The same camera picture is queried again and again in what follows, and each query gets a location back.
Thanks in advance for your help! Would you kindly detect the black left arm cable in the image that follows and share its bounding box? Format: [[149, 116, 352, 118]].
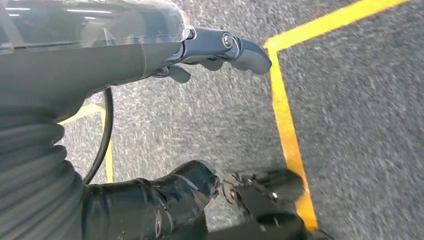
[[82, 87, 114, 186]]

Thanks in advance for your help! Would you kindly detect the yellow floor tape square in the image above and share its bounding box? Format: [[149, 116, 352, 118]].
[[263, 0, 412, 233]]

